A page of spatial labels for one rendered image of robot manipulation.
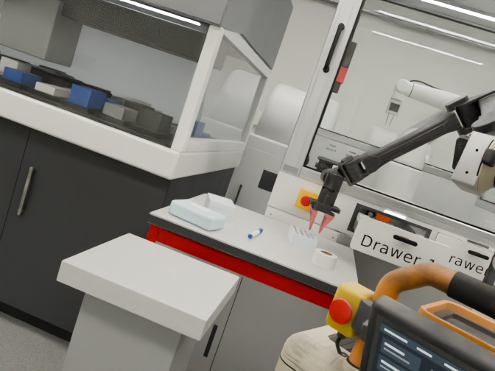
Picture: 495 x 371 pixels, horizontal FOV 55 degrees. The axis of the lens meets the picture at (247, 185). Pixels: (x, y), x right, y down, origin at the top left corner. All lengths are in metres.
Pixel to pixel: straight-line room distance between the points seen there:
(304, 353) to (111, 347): 0.38
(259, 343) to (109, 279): 0.64
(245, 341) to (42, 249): 1.00
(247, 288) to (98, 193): 0.81
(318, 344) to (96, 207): 1.32
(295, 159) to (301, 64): 3.32
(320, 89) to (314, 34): 3.32
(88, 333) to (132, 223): 0.95
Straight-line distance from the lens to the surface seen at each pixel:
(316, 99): 1.89
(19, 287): 2.18
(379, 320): 0.62
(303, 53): 5.16
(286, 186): 1.89
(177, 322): 0.86
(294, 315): 1.37
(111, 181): 1.90
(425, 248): 1.59
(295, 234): 1.57
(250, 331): 1.41
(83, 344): 0.99
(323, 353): 0.77
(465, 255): 1.96
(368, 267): 1.93
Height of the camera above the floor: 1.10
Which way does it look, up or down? 8 degrees down
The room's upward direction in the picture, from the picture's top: 19 degrees clockwise
